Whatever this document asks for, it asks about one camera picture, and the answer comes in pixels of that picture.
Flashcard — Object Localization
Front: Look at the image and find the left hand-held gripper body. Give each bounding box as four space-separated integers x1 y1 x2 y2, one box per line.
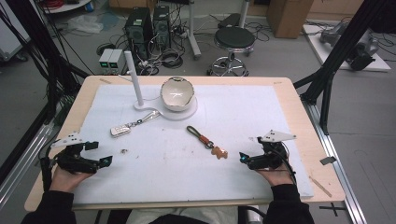
40 131 101 175

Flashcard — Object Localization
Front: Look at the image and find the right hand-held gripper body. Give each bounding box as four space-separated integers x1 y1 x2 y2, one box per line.
247 129 297 172

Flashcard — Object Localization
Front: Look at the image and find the silver key fob keychain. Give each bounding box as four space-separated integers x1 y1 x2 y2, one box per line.
109 110 162 138

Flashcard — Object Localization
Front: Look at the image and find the brown leather bear keychain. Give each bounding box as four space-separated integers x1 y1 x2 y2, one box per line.
186 125 229 161

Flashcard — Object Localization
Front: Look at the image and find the person's right hand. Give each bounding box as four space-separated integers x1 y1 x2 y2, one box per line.
256 167 295 188

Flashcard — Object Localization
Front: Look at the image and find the person's left hand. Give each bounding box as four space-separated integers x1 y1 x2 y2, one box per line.
49 165 94 194

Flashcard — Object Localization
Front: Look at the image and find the grey metal piece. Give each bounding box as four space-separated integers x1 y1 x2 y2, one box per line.
318 155 338 166

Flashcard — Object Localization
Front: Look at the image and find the wooden stick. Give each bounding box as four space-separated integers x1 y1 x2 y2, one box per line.
308 175 333 198

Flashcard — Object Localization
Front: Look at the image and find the white stand with pole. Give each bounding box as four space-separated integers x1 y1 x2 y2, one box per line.
123 50 199 122

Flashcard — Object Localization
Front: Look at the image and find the person's white clothing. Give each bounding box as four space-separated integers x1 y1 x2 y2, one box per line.
125 205 240 224

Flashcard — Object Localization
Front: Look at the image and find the grey power supply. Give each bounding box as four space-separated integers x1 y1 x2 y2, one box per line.
98 48 115 76
107 49 126 76

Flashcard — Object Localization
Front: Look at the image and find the black round stool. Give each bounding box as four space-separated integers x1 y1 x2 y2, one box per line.
206 25 257 77

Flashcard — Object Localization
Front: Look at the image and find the white floor board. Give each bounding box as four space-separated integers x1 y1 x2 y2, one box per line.
302 23 392 73

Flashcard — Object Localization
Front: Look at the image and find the clear plastic bag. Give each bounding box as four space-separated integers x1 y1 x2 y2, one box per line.
66 14 104 35

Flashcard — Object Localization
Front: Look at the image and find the black computer tower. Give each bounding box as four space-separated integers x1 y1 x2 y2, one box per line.
151 5 172 51
123 7 154 65

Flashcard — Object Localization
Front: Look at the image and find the black foot pedal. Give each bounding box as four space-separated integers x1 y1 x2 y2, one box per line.
217 12 242 30

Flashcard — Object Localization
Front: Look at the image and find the white metal stand leg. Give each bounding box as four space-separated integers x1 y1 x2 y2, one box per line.
186 0 204 61

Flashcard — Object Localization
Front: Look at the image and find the cardboard box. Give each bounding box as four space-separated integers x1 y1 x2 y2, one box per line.
265 0 315 39

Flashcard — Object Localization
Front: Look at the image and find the grey robot part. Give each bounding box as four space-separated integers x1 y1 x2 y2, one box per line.
318 21 347 45

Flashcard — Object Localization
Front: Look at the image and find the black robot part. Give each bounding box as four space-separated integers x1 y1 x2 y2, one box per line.
346 36 380 72

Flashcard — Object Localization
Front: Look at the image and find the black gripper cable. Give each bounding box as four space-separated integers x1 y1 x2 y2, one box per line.
39 146 54 192
268 144 298 185

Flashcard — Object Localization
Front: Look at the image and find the aluminium rail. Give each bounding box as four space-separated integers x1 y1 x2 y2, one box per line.
0 123 56 207
303 102 369 224

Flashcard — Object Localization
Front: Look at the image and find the coiled black cable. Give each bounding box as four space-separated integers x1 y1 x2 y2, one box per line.
160 49 185 70

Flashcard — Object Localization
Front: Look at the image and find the black metal frame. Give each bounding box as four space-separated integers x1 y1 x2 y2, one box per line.
0 0 92 126
293 0 396 136

